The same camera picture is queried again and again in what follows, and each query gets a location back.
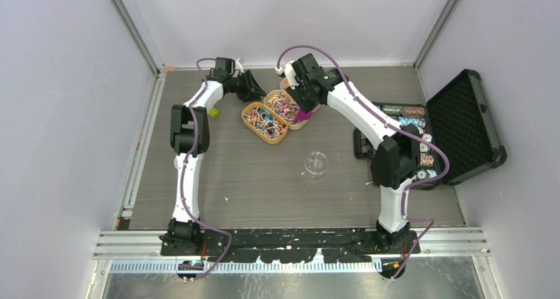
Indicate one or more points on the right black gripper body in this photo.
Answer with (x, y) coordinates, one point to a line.
(300, 90)

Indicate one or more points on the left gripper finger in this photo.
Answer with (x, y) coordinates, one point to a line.
(242, 95)
(253, 88)

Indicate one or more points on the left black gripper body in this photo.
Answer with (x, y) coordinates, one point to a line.
(240, 81)

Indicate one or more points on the magenta plastic scoop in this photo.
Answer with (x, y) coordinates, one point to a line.
(303, 115)

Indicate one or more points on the clear plastic cup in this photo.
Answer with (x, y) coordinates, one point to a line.
(316, 165)

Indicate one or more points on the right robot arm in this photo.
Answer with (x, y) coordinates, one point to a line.
(397, 150)

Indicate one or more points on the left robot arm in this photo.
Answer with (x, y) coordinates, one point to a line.
(190, 139)

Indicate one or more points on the pink tray popsicle candies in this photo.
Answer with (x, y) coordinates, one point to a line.
(285, 86)

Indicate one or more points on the cream tray swirl lollipops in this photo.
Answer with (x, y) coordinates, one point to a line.
(284, 106)

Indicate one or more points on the tan tray round lollipops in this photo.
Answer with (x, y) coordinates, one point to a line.
(265, 123)

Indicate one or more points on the yellow-green toy brick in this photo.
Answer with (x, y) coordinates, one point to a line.
(213, 112)

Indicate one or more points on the black poker chip case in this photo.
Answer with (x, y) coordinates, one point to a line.
(457, 119)

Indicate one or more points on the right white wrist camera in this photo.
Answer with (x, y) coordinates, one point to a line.
(288, 71)

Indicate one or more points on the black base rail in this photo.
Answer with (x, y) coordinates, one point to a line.
(288, 245)

